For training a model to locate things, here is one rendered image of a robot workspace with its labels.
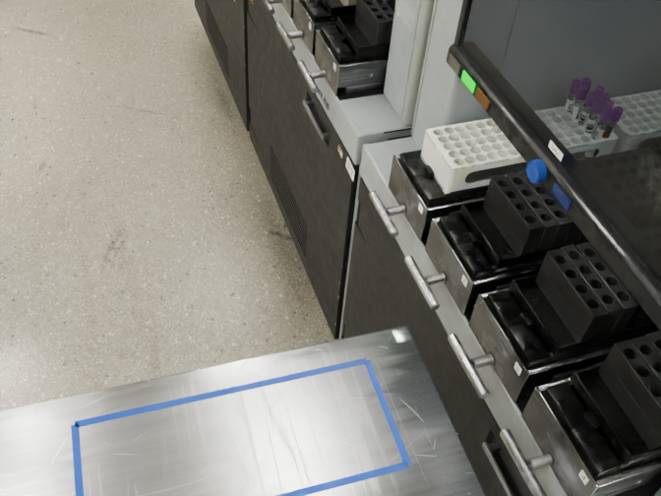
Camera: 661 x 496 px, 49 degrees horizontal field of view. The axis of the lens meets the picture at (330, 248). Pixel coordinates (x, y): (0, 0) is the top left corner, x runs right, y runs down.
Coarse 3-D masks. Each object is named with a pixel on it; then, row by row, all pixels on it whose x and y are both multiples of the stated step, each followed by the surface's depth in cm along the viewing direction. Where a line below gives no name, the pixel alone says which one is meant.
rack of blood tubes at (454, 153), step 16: (432, 128) 113; (448, 128) 114; (464, 128) 113; (480, 128) 114; (496, 128) 114; (432, 144) 111; (448, 144) 111; (464, 144) 111; (480, 144) 113; (496, 144) 111; (432, 160) 112; (448, 160) 108; (464, 160) 108; (480, 160) 110; (496, 160) 108; (512, 160) 110; (448, 176) 108; (464, 176) 108; (480, 176) 114; (448, 192) 110
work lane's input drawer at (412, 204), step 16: (400, 160) 116; (416, 160) 115; (400, 176) 116; (416, 176) 112; (432, 176) 112; (400, 192) 117; (416, 192) 111; (432, 192) 110; (464, 192) 110; (480, 192) 111; (384, 208) 116; (400, 208) 116; (416, 208) 112; (432, 208) 109; (448, 208) 110; (416, 224) 114
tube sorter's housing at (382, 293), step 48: (432, 48) 116; (432, 96) 120; (384, 144) 130; (384, 192) 124; (384, 240) 129; (384, 288) 134; (432, 288) 113; (432, 336) 116; (480, 432) 106; (528, 432) 92; (480, 480) 109
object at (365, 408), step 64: (128, 384) 83; (192, 384) 84; (256, 384) 84; (320, 384) 85; (384, 384) 85; (0, 448) 77; (64, 448) 77; (128, 448) 78; (192, 448) 78; (256, 448) 79; (320, 448) 79; (384, 448) 80; (448, 448) 80
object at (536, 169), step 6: (528, 162) 89; (534, 162) 88; (540, 162) 88; (528, 168) 90; (534, 168) 88; (540, 168) 88; (546, 168) 88; (528, 174) 90; (534, 174) 89; (540, 174) 88; (546, 174) 88; (534, 180) 89; (540, 180) 88
